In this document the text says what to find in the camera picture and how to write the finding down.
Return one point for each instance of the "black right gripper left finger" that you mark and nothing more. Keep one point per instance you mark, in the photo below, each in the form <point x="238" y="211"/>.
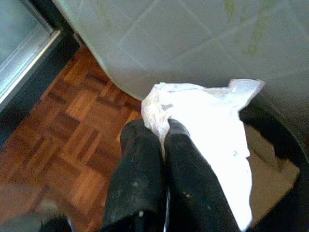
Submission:
<point x="137" y="174"/>

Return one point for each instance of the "black round bin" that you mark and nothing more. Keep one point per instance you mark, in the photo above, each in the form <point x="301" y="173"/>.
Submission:
<point x="277" y="125"/>

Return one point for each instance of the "glass door with metal frame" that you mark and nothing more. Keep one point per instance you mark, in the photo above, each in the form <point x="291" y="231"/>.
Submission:
<point x="14" y="29"/>

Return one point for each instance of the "white quilted mattress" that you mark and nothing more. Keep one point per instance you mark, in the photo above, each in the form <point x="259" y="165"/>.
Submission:
<point x="181" y="41"/>

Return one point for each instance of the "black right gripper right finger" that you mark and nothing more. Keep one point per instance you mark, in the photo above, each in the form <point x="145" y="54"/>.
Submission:
<point x="193" y="188"/>

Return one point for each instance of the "white wrapper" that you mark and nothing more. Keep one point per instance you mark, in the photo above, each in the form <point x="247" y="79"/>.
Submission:
<point x="205" y="116"/>

